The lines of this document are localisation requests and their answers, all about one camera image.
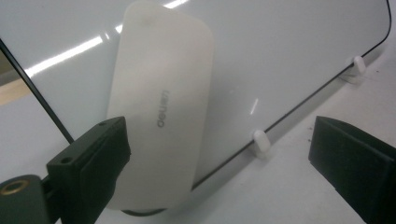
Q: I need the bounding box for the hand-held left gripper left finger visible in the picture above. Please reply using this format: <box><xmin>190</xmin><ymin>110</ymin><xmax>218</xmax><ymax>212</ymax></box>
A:
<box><xmin>46</xmin><ymin>116</ymin><xmax>133</xmax><ymax>224</ymax></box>

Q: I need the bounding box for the white whiteboard eraser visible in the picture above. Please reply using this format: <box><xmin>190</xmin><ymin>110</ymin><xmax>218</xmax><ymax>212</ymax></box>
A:
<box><xmin>105</xmin><ymin>0</ymin><xmax>217</xmax><ymax>217</ymax></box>

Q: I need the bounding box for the white whiteboard with red scribble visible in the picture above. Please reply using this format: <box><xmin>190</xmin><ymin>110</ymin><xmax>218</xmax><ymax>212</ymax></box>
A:
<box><xmin>0</xmin><ymin>0</ymin><xmax>394</xmax><ymax>191</ymax></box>

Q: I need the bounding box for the white whiteboard stand clip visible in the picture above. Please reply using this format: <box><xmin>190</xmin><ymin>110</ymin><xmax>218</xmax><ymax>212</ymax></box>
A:
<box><xmin>345</xmin><ymin>55</ymin><xmax>368</xmax><ymax>82</ymax></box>
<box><xmin>251</xmin><ymin>129</ymin><xmax>272</xmax><ymax>157</ymax></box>

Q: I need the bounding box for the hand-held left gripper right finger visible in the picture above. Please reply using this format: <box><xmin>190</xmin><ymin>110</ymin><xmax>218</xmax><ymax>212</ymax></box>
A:
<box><xmin>307</xmin><ymin>115</ymin><xmax>396</xmax><ymax>224</ymax></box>

